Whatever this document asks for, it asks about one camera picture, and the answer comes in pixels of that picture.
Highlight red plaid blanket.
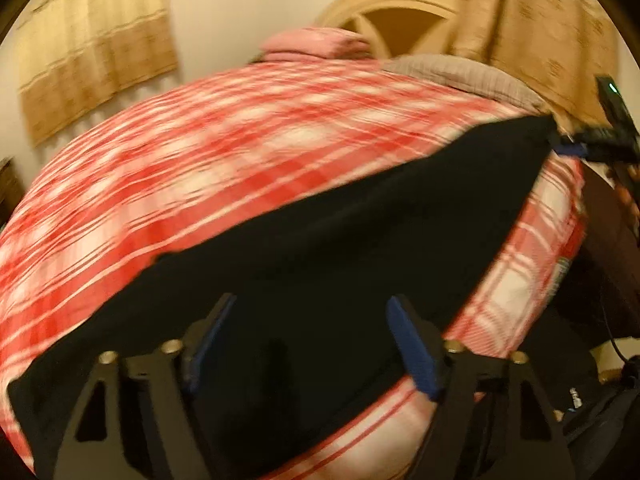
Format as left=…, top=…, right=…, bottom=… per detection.
left=0, top=57, right=589, bottom=480

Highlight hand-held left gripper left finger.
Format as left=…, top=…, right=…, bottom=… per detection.
left=52, top=292, right=238, bottom=480

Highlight dark wooden cabinet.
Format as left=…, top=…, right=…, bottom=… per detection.
left=0, top=157, right=26, bottom=226

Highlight black pants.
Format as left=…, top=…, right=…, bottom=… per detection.
left=7, top=114, right=559, bottom=480

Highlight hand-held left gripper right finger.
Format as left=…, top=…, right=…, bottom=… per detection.
left=386, top=294, right=572, bottom=480

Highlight grey pillow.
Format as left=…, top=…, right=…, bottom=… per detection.
left=382, top=53, right=551, bottom=114

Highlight beige patterned curtain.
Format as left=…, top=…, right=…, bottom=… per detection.
left=17, top=0, right=180, bottom=147
left=352, top=0, right=622, bottom=127

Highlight dark bag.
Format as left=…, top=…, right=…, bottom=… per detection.
left=562, top=382, right=640, bottom=480

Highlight black cable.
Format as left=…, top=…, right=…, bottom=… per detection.
left=598, top=295, right=632, bottom=367

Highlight pink pillow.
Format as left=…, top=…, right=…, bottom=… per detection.
left=260, top=27, right=372, bottom=62

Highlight cream wooden headboard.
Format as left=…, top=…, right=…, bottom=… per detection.
left=315, top=0, right=464, bottom=61

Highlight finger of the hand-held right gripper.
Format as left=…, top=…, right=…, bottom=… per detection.
left=549, top=129, right=589, bottom=159

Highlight person's right hand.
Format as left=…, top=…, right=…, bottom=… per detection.
left=611, top=164, right=640, bottom=223

